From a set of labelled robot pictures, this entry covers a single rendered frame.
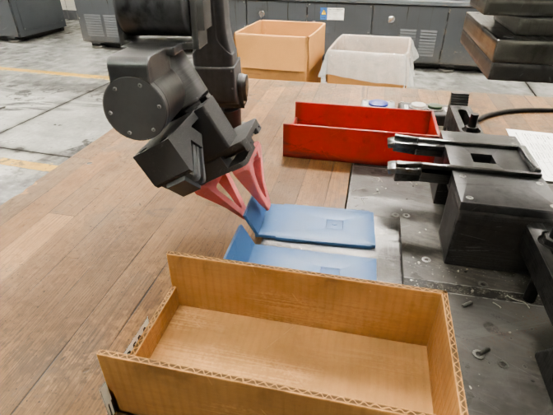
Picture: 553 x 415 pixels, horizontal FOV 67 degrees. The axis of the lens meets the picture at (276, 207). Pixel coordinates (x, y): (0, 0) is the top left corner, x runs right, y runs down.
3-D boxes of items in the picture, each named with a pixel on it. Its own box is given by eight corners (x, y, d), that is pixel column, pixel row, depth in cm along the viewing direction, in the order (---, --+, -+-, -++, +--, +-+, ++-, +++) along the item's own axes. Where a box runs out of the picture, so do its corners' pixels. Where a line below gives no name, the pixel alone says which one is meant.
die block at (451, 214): (429, 182, 65) (439, 137, 61) (498, 188, 63) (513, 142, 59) (443, 263, 49) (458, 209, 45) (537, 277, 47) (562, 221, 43)
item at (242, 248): (239, 244, 48) (239, 223, 47) (375, 261, 46) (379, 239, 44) (221, 286, 43) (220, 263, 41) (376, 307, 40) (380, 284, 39)
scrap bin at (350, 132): (295, 130, 83) (295, 100, 79) (427, 142, 78) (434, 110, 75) (282, 156, 73) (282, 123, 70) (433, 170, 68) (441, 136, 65)
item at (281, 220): (255, 204, 56) (254, 184, 54) (373, 214, 54) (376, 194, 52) (243, 235, 50) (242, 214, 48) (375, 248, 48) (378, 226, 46)
